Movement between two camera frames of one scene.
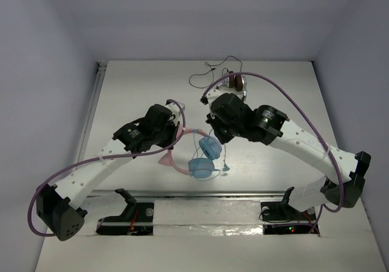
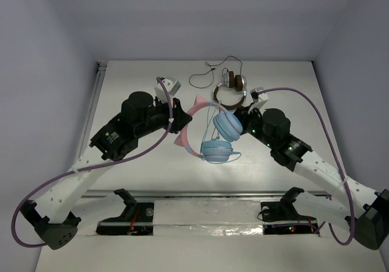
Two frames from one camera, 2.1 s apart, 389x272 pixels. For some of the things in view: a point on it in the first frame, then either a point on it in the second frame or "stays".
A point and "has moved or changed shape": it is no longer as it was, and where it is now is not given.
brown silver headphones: [237, 81] stays
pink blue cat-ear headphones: [210, 148] has moved or changed shape
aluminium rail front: [249, 194] stays
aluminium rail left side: [101, 69] stays
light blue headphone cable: [225, 168] → [212, 137]
